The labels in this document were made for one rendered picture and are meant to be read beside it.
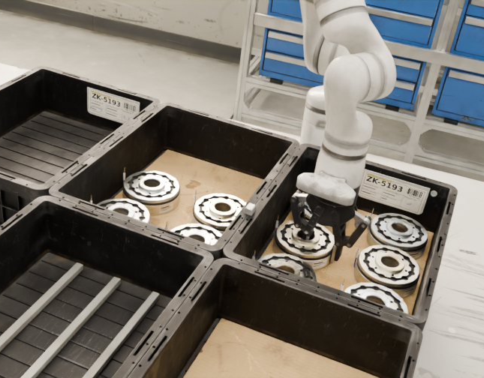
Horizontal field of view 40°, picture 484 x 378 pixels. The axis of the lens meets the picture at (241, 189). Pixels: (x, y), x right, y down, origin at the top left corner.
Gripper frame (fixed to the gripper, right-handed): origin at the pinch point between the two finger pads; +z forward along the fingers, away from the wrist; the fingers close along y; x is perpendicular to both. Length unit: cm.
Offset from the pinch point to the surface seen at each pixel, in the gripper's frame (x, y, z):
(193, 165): -13.4, 32.5, 2.2
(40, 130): -6, 66, 2
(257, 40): -258, 124, 69
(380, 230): -9.9, -7.3, -0.7
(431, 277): 7.4, -18.5, -7.7
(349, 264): -1.4, -5.0, 2.3
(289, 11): -179, 78, 21
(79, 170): 13.2, 40.1, -6.8
